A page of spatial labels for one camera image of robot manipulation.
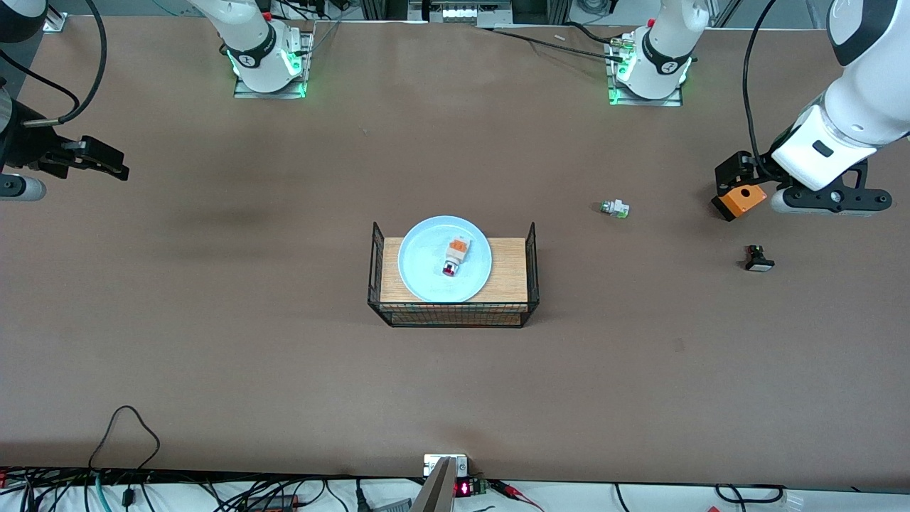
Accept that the red button with orange block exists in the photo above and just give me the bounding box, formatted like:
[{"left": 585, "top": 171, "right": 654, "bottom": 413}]
[{"left": 441, "top": 236, "right": 472, "bottom": 279}]

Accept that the light blue round plate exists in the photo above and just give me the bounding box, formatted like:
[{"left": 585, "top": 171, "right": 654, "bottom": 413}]
[{"left": 397, "top": 215, "right": 493, "bottom": 304}]

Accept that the black push button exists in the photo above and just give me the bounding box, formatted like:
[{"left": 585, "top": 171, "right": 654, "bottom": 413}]
[{"left": 743, "top": 244, "right": 776, "bottom": 273}]

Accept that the orange box with hole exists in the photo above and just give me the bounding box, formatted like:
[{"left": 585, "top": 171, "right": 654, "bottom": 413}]
[{"left": 712, "top": 183, "right": 769, "bottom": 222}]

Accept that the red clip lead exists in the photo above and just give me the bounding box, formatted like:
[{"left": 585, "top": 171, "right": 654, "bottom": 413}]
[{"left": 491, "top": 479, "right": 547, "bottom": 512}]

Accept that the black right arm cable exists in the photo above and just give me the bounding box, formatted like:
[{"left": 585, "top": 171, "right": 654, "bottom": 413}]
[{"left": 0, "top": 0, "right": 109, "bottom": 127}]

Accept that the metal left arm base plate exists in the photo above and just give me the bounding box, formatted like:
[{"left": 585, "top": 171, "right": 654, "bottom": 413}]
[{"left": 606, "top": 30, "right": 689, "bottom": 108}]

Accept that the black cable on table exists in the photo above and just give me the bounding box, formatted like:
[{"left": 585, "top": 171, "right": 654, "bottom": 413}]
[{"left": 475, "top": 23, "right": 628, "bottom": 62}]

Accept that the black wire rack wooden top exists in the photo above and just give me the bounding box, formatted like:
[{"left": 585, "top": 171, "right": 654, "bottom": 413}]
[{"left": 367, "top": 221, "right": 540, "bottom": 329}]

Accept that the black looped cable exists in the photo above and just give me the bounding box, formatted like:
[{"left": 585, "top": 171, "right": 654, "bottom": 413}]
[{"left": 87, "top": 405, "right": 161, "bottom": 471}]

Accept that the aluminium frame with power strip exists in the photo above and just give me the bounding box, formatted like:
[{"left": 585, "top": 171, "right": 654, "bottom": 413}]
[{"left": 360, "top": 0, "right": 571, "bottom": 26}]

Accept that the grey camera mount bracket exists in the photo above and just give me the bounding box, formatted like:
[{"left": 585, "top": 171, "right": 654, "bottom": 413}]
[{"left": 412, "top": 453, "right": 471, "bottom": 512}]

